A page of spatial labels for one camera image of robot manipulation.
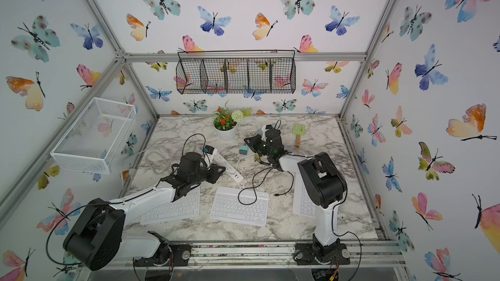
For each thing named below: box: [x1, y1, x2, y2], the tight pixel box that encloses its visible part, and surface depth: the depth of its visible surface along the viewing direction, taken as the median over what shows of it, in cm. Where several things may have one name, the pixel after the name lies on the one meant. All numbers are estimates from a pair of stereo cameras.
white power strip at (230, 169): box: [212, 151, 244, 183], surface depth 96 cm
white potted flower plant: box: [212, 100, 252, 142], surface depth 101 cm
